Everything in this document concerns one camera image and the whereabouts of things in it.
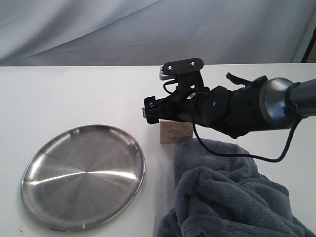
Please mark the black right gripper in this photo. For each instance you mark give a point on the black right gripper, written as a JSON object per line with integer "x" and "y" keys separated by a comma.
{"x": 205, "y": 109}

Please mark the light wooden block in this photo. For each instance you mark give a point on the light wooden block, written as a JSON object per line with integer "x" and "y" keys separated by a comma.
{"x": 174, "y": 132}

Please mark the grey-blue fleece towel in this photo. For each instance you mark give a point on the grey-blue fleece towel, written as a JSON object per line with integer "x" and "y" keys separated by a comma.
{"x": 226, "y": 196}

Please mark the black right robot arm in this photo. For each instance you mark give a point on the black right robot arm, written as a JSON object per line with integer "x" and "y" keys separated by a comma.
{"x": 259, "y": 105}

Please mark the round stainless steel plate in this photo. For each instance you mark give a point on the round stainless steel plate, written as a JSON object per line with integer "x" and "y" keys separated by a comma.
{"x": 82, "y": 178}

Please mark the white backdrop curtain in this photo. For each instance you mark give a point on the white backdrop curtain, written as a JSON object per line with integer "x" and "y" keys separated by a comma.
{"x": 152, "y": 32}

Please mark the black backdrop stand pole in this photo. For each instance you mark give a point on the black backdrop stand pole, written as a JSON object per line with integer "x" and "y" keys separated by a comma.
{"x": 309, "y": 55}

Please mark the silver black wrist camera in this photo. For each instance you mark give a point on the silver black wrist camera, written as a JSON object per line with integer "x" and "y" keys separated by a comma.
{"x": 169, "y": 70}

